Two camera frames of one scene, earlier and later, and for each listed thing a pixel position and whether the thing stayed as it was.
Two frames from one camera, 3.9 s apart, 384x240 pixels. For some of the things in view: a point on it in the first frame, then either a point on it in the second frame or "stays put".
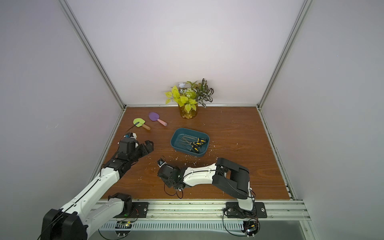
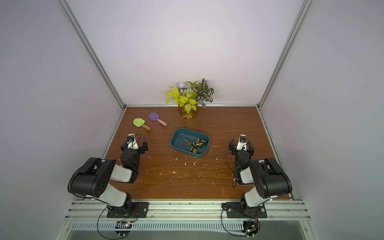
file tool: [197, 143] stays put
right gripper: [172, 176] to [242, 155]
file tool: [190, 149] stays put
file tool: [200, 139] stays put
